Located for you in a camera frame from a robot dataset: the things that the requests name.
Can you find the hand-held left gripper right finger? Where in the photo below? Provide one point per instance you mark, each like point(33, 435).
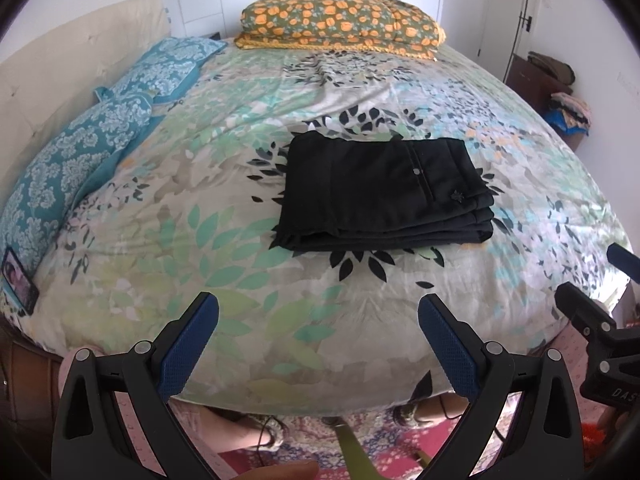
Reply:
point(447, 345)

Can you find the orange floral green pillow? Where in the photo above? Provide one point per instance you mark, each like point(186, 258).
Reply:
point(340, 20)

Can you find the olive cloth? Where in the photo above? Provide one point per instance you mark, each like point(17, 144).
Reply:
point(555, 67)

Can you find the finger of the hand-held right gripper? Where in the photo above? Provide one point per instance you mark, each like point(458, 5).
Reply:
point(582, 305)
point(625, 260)

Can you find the white door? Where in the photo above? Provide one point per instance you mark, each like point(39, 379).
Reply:
point(505, 25)

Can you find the black pants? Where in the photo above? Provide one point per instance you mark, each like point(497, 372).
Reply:
point(375, 185)

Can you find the black smartphone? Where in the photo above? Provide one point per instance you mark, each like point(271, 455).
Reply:
point(17, 277)

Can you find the floral leaf print bedsheet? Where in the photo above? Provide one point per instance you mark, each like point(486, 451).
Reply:
point(200, 185)

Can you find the person's foot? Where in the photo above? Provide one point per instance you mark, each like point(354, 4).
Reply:
point(410, 412)
point(267, 426)

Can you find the pile of colourful clothes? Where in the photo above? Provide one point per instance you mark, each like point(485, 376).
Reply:
point(570, 112)

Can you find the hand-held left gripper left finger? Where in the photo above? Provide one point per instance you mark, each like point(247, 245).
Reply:
point(187, 342)

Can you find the red patterned rug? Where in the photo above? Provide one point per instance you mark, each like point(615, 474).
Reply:
point(390, 452)

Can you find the small teal patterned pillow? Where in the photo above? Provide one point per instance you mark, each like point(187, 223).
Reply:
point(165, 65)

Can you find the brown wooden bed frame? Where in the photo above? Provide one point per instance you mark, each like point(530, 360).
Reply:
point(30, 385)

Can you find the person's right foot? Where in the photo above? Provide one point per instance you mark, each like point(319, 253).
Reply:
point(410, 412)

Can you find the person's left foot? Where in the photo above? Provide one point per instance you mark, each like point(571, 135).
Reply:
point(267, 426)

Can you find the brown wooden cabinet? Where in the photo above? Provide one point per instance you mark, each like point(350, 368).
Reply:
point(525, 82)

